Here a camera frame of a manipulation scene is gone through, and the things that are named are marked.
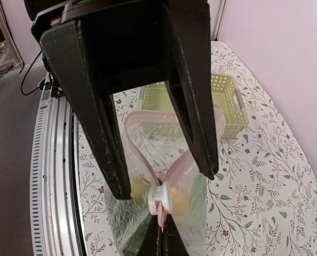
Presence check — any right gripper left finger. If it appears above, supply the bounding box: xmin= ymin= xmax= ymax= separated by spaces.
xmin=121 ymin=215 xmax=162 ymax=256

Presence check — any floral tablecloth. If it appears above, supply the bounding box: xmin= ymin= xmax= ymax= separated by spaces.
xmin=78 ymin=41 xmax=317 ymax=255

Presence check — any right aluminium frame post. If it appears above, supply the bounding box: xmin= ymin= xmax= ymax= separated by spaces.
xmin=208 ymin=0 xmax=228 ymax=41

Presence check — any clear zip top bag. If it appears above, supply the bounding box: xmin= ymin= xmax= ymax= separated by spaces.
xmin=104 ymin=110 xmax=226 ymax=256

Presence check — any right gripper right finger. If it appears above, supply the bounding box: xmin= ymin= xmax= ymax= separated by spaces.
xmin=161 ymin=214 xmax=189 ymax=256

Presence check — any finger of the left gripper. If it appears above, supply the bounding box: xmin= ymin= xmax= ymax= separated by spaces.
xmin=162 ymin=1 xmax=219 ymax=180

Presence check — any aluminium front rail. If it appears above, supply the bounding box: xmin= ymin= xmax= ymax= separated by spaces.
xmin=29 ymin=77 xmax=88 ymax=255

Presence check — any yellow lemon toy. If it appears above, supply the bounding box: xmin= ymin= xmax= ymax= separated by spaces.
xmin=131 ymin=178 xmax=149 ymax=198

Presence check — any beige perforated plastic basket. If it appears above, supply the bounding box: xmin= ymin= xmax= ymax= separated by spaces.
xmin=141 ymin=73 xmax=249 ymax=140

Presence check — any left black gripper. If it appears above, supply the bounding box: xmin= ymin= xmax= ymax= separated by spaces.
xmin=25 ymin=1 xmax=175 ymax=200

